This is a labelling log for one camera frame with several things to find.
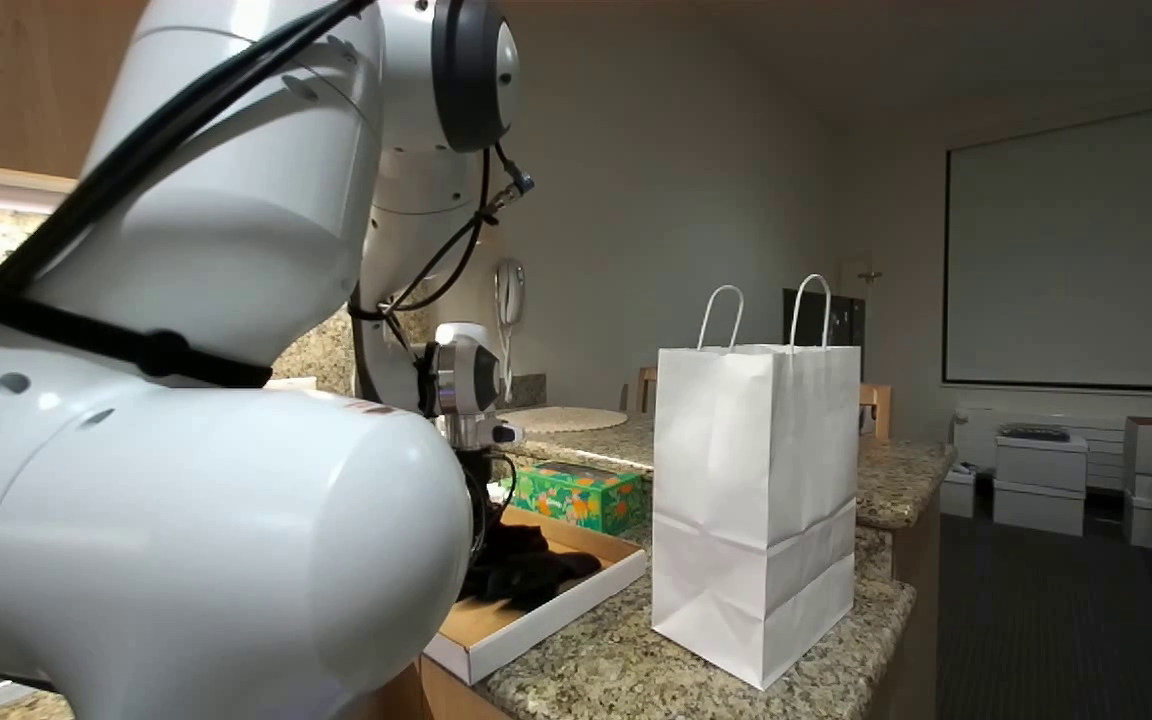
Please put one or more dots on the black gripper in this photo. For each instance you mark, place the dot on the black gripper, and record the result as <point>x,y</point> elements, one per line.
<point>485,487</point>

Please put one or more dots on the wooden dining chair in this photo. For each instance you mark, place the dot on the wooden dining chair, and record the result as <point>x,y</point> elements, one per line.
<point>877,404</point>

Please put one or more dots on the white projector screen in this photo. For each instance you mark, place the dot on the white projector screen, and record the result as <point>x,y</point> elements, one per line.
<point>1071,254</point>

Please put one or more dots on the black sock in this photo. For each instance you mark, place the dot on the black sock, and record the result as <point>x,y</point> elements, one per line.
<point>501,546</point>
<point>559,575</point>

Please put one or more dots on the green floral tissue box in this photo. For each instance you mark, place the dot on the green floral tissue box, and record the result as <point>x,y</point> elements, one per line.
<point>579,496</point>

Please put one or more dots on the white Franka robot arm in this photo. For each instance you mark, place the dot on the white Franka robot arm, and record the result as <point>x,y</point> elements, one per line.
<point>202,560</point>

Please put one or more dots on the white oval wall device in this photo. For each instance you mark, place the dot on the white oval wall device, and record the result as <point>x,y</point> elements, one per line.
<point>505,292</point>

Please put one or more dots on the small white box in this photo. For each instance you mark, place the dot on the small white box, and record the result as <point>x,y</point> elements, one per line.
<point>957,495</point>

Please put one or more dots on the shallow cardboard box tray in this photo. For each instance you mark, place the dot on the shallow cardboard box tray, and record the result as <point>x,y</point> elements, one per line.
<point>511,633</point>

